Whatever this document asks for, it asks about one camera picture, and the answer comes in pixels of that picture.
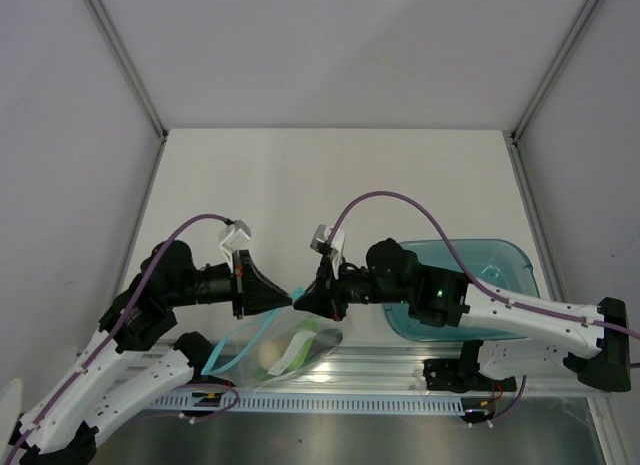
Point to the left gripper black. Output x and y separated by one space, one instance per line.
250 289

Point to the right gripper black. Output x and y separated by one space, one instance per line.
325 297

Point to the green cucumber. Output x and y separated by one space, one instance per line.
299 345

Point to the clear zip top bag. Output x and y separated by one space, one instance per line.
276 325

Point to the white egg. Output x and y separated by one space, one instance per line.
269 353

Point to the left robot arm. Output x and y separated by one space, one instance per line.
84 409

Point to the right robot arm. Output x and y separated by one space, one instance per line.
595 338

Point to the teal plastic tray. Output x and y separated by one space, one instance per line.
495 261

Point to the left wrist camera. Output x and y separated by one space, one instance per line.
232 238

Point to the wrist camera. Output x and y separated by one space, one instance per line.
232 238
329 242

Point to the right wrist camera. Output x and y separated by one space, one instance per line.
329 242

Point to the aluminium rail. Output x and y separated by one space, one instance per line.
391 370

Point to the white slotted cable duct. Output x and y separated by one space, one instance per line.
313 403

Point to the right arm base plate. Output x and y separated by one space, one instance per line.
450 375

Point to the left frame post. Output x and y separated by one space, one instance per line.
114 42

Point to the frame post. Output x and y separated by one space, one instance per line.
568 45
114 42

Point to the right frame post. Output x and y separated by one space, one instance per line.
568 45

